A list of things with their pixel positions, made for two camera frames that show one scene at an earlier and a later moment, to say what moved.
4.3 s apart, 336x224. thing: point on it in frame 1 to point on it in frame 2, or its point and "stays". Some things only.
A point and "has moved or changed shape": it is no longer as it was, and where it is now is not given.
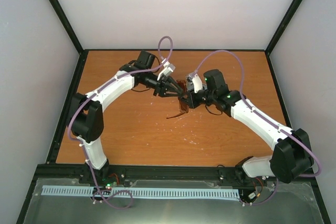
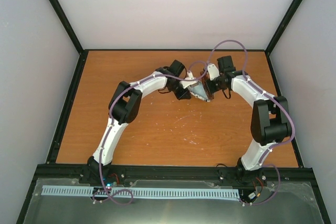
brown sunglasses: (181, 88) has moved or changed shape
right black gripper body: (196, 103) to (218, 87)
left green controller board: (108, 185) stays
